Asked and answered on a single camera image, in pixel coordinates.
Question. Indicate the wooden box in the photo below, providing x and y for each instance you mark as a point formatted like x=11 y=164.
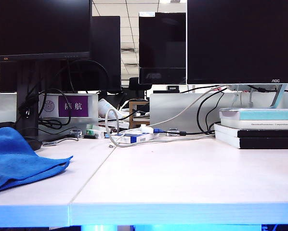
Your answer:
x=132 y=115

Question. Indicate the white plastic bag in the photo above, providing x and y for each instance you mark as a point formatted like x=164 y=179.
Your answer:
x=104 y=107

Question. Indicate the thick black-spine book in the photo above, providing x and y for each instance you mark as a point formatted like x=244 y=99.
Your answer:
x=252 y=143

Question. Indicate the blue microfibre rag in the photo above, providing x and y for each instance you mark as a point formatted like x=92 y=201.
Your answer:
x=14 y=163

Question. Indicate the small black stick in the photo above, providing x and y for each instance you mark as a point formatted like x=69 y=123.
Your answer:
x=89 y=136

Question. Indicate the teal-spine book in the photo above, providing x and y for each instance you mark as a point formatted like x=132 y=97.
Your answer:
x=266 y=115

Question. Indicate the green and white box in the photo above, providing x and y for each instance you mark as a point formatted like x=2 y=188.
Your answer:
x=93 y=132

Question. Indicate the white-framed AOC monitor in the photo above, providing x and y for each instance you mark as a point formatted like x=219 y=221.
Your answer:
x=242 y=41

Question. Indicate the pale teal monitor stand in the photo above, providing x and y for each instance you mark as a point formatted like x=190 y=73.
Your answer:
x=277 y=98

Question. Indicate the black computer mouse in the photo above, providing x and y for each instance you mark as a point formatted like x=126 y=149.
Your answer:
x=36 y=144

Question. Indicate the purple name sign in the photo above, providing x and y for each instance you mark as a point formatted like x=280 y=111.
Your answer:
x=73 y=106

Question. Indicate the black monitor stand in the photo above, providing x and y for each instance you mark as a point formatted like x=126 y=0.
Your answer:
x=26 y=84

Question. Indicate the clear plastic clip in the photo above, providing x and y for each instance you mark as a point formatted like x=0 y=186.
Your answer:
x=76 y=132

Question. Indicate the black office chair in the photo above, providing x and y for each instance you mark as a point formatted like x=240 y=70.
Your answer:
x=134 y=84

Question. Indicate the black monitor with orange logo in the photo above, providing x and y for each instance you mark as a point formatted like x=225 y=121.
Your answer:
x=38 y=26

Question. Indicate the blue and white box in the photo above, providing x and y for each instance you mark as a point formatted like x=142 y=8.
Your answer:
x=134 y=138

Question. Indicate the black AOC monitor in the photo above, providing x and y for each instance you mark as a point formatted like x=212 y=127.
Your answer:
x=162 y=41

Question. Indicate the grey desk partition panel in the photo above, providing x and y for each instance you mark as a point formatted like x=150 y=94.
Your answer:
x=168 y=110

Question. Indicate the white-spine book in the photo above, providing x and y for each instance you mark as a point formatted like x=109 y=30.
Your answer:
x=242 y=124

